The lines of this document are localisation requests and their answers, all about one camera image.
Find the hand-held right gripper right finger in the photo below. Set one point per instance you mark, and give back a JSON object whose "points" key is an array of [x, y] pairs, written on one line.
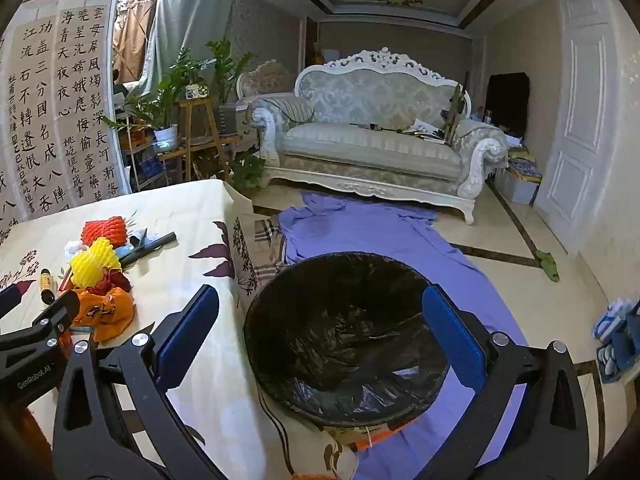
{"points": [[452, 335]]}

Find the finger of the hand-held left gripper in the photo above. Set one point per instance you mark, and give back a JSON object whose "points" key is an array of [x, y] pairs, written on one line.
{"points": [[19, 294], [62, 310]]}

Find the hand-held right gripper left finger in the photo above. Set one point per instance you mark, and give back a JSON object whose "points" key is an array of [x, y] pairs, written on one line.
{"points": [[187, 330]]}

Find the yellow and black marker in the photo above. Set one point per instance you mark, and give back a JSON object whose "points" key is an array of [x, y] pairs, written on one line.
{"points": [[46, 285]]}

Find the orange plastic bag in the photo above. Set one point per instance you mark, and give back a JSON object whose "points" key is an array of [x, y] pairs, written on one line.
{"points": [[102, 312]]}

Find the yellow foam fruit net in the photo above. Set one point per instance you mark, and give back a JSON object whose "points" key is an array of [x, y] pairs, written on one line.
{"points": [[92, 260]]}

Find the red wrapper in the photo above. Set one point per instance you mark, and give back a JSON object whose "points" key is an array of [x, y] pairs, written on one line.
{"points": [[117, 282]]}

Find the white tissue ball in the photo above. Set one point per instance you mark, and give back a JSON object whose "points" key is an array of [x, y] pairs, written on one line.
{"points": [[74, 247]]}

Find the red foam fruit net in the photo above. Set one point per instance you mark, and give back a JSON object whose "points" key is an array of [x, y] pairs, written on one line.
{"points": [[102, 230]]}

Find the black tube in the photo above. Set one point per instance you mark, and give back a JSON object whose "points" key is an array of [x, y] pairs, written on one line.
{"points": [[150, 245]]}

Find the trash bin with black bag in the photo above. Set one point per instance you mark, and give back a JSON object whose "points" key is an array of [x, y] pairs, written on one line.
{"points": [[345, 340]]}

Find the person's left forearm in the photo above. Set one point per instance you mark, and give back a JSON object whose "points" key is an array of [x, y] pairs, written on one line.
{"points": [[35, 435]]}

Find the floral bed sheet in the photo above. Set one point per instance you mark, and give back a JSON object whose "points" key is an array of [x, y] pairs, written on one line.
{"points": [[190, 220]]}

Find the plaid cloth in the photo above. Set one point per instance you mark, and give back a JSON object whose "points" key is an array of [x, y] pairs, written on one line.
{"points": [[267, 250]]}

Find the green slipper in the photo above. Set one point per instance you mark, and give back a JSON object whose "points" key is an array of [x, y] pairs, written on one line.
{"points": [[549, 266]]}

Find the orange cardboard book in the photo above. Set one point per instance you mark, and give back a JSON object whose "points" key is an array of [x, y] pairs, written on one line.
{"points": [[380, 435]]}

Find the purple cloth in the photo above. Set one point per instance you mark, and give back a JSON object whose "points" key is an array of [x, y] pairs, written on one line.
{"points": [[360, 230]]}

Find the clear storage box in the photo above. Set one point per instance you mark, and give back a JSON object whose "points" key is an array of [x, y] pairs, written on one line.
{"points": [[520, 185]]}

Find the blue shoe rack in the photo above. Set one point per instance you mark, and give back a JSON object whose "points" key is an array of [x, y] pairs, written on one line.
{"points": [[617, 345]]}

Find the metal shelf rack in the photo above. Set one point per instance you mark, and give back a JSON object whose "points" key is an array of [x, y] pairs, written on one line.
{"points": [[145, 165]]}

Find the leafy floor plant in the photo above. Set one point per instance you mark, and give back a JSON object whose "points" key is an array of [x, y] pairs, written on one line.
{"points": [[247, 170]]}

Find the calligraphy paper screen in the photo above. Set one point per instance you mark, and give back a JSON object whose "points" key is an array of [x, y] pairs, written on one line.
{"points": [[75, 110]]}

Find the plant in white pot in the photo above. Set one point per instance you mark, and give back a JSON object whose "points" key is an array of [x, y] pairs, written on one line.
{"points": [[166, 135]]}

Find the white carved sofa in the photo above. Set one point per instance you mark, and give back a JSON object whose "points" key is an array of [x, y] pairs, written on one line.
{"points": [[365, 150]]}

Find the wooden plant stand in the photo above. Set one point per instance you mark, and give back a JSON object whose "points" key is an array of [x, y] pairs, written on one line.
{"points": [[197, 125]]}

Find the pile of books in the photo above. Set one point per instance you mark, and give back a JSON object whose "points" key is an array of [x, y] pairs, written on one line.
{"points": [[425, 130]]}

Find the wooden toy rifle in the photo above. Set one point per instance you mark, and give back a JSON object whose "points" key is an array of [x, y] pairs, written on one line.
{"points": [[456, 105]]}

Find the small printed pot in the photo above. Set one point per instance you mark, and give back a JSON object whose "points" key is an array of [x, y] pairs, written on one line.
{"points": [[196, 92]]}

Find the white door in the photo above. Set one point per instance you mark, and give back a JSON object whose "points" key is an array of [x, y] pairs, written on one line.
{"points": [[575, 125]]}

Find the white carved armchair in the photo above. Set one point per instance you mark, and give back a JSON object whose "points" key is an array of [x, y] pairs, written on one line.
{"points": [[265, 80]]}

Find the tall plant in grey pot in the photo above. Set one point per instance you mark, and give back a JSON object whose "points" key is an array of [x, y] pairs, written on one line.
{"points": [[227, 67]]}

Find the brown hanging garment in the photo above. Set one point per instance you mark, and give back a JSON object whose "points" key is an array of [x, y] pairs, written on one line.
{"points": [[132, 35]]}

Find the grey green curtain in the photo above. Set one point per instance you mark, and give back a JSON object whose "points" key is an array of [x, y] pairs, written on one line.
{"points": [[195, 20]]}

